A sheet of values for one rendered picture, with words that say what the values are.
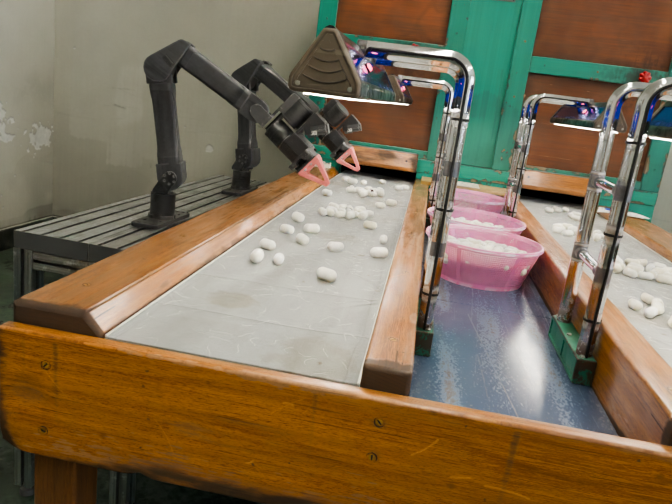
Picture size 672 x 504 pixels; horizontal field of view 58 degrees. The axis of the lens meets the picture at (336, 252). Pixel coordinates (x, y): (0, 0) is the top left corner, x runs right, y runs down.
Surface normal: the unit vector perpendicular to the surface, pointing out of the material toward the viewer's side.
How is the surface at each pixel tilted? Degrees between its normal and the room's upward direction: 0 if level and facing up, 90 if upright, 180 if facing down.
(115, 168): 90
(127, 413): 90
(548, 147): 90
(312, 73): 90
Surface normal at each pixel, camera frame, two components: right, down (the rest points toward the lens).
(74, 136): -0.19, 0.21
